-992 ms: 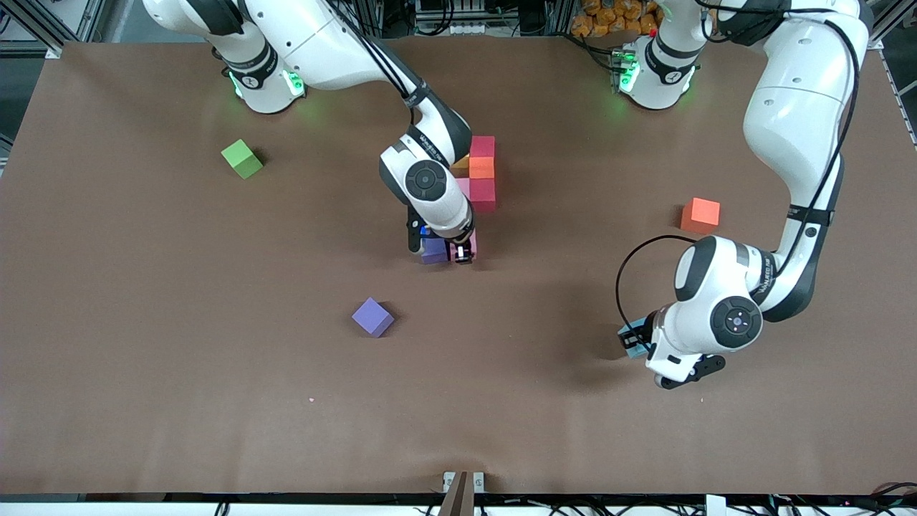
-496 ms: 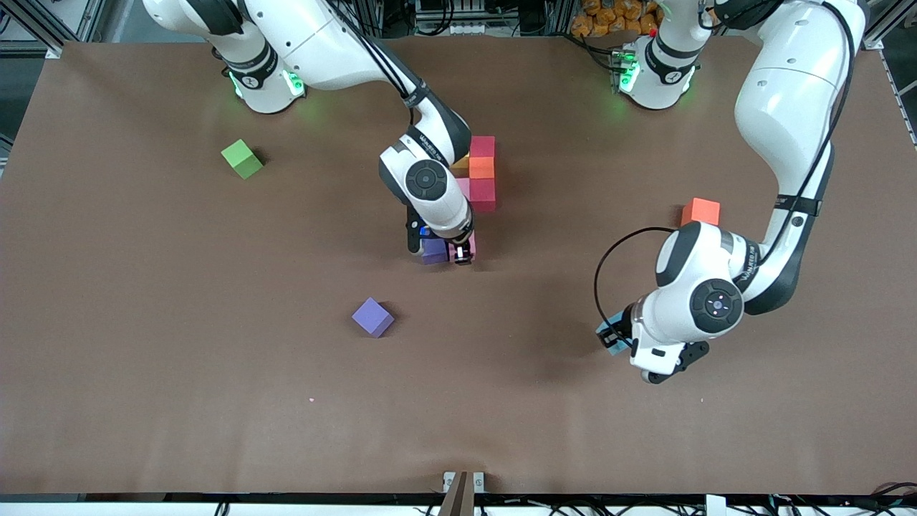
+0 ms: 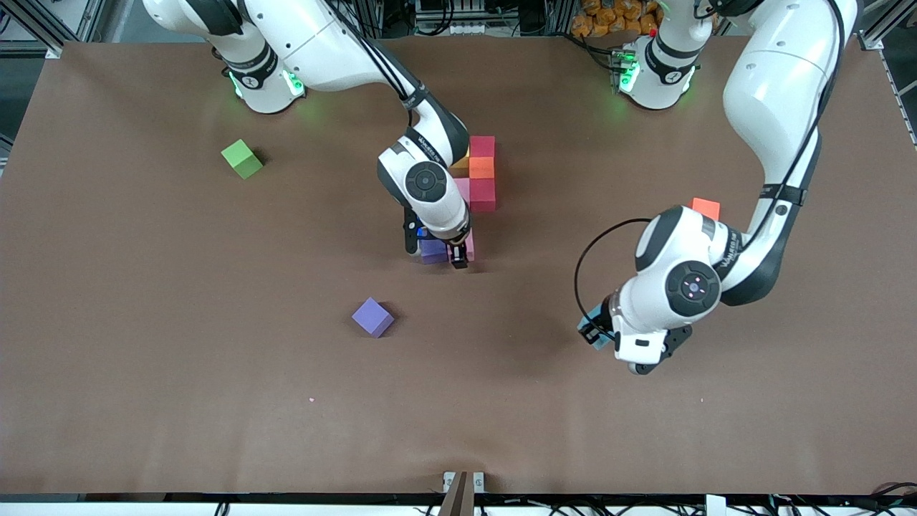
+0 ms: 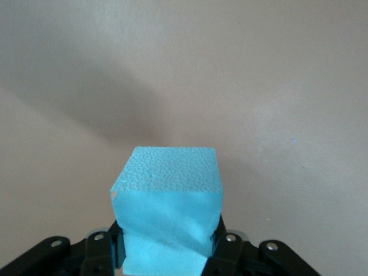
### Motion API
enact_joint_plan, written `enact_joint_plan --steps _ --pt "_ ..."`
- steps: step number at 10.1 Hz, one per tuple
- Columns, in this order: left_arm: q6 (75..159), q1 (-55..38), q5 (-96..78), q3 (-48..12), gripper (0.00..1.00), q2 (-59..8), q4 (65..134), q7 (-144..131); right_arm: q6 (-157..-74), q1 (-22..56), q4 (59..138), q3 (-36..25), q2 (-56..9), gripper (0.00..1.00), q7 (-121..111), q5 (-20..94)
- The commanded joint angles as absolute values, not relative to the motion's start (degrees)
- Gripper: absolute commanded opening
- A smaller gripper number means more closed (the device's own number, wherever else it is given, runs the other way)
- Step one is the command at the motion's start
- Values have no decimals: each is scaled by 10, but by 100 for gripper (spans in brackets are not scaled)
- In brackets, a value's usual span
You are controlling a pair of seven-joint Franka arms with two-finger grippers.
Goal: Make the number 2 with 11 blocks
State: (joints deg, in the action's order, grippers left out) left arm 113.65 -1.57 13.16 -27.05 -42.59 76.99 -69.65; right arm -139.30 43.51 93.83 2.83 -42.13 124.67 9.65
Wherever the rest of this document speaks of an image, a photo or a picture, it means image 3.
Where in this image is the light blue foam cube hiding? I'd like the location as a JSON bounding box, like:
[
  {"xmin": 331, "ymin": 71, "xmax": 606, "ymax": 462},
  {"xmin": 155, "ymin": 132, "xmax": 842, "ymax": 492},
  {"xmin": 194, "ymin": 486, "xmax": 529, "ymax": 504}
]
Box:
[{"xmin": 577, "ymin": 305, "xmax": 611, "ymax": 350}]

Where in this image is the green foam cube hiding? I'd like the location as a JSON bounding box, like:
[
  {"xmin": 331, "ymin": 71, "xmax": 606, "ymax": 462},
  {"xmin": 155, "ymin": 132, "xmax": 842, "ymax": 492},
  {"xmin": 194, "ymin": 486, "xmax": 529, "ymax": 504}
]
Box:
[{"xmin": 221, "ymin": 139, "xmax": 264, "ymax": 180}]

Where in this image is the bag of orange items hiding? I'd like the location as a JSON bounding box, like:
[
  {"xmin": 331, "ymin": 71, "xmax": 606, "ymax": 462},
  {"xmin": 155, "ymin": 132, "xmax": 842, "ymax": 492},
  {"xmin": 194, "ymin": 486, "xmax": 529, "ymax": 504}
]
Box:
[{"xmin": 571, "ymin": 0, "xmax": 663, "ymax": 38}]

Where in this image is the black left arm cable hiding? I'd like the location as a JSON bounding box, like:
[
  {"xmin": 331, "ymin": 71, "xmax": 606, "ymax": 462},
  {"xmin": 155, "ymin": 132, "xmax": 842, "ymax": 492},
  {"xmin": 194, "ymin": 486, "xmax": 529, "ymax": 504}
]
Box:
[{"xmin": 573, "ymin": 219, "xmax": 653, "ymax": 339}]

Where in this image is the metal clamp bracket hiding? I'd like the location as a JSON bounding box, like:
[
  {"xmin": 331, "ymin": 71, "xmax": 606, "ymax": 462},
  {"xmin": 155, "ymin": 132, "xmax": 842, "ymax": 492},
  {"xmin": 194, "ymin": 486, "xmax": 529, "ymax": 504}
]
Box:
[{"xmin": 442, "ymin": 470, "xmax": 486, "ymax": 516}]

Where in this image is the black cable bundle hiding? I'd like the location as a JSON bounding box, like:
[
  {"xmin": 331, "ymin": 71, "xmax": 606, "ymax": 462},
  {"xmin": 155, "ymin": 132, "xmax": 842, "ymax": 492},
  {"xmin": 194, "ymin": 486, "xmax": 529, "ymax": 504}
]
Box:
[{"xmin": 767, "ymin": 482, "xmax": 917, "ymax": 516}]

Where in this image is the aluminium frame profile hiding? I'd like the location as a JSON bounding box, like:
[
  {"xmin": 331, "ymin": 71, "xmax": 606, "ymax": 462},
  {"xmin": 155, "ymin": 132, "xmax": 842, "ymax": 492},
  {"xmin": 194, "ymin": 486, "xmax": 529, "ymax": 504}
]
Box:
[
  {"xmin": 0, "ymin": 0, "xmax": 108, "ymax": 58},
  {"xmin": 858, "ymin": 0, "xmax": 917, "ymax": 52}
]

